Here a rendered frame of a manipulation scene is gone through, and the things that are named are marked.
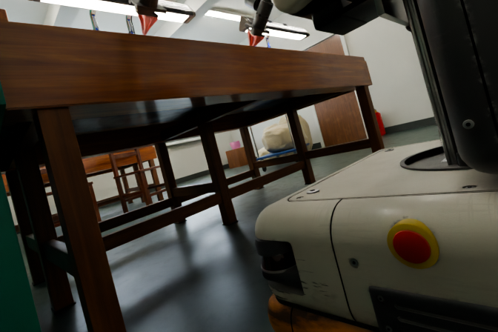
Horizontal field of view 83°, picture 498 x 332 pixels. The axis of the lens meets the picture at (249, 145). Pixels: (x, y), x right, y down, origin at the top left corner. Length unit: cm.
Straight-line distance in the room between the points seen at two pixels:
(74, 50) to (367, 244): 71
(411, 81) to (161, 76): 486
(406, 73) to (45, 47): 512
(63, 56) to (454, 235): 77
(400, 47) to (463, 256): 520
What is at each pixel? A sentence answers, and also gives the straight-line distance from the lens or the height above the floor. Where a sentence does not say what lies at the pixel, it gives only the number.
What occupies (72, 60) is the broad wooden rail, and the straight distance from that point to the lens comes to 78.
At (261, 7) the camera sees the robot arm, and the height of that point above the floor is 92.
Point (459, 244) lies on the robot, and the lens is 36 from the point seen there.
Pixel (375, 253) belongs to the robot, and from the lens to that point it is 39.
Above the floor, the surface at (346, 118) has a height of 46.
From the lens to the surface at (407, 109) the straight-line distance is 544.
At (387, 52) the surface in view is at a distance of 554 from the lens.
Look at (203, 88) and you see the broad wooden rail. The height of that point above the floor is 60.
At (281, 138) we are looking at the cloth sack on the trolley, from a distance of 404.
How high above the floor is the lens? 39
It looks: 1 degrees up
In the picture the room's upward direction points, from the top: 15 degrees counter-clockwise
